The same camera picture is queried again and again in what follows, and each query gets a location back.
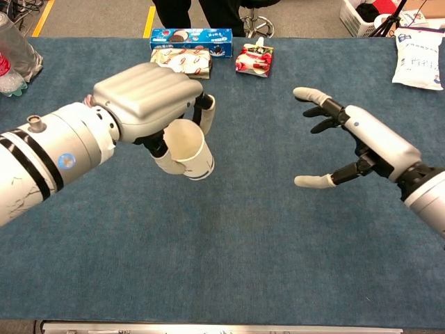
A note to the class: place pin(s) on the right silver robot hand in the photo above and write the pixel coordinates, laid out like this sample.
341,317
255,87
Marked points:
382,139

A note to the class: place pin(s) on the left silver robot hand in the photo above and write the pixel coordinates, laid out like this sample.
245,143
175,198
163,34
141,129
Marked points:
149,94

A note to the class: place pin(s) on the white paper cup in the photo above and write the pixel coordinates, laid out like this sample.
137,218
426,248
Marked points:
186,142

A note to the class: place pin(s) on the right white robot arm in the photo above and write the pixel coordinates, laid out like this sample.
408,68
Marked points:
429,205

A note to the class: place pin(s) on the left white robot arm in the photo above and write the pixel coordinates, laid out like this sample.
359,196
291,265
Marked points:
41,167

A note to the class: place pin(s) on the gold red-printed snack pack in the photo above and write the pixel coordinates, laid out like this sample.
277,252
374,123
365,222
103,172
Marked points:
194,62

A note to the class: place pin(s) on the blue Oreo cookie box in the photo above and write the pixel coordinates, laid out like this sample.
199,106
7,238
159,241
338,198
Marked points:
208,36

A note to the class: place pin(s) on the person in black trousers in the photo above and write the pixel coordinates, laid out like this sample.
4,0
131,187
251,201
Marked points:
180,15

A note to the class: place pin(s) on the white printed snack bag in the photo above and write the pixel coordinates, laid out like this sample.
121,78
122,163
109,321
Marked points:
417,59

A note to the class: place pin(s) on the red fruit jelly pouch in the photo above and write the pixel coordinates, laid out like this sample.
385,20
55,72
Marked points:
253,61

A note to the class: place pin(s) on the black tripod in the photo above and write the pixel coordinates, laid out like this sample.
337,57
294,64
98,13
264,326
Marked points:
389,21

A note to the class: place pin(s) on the white plastic laundry basket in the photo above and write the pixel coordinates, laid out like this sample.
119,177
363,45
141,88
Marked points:
353,19

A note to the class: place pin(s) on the chrome stool base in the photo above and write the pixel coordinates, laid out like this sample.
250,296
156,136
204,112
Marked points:
259,21

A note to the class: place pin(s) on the clear grey plastic bag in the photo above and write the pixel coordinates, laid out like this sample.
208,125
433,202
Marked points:
19,45

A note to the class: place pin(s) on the red-label clear plastic bottle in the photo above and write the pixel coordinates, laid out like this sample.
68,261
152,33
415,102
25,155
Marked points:
8,81

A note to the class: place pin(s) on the blue felt table mat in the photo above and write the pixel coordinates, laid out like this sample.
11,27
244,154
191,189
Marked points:
222,243

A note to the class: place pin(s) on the aluminium table edge rail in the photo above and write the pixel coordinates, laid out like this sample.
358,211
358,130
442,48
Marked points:
222,328

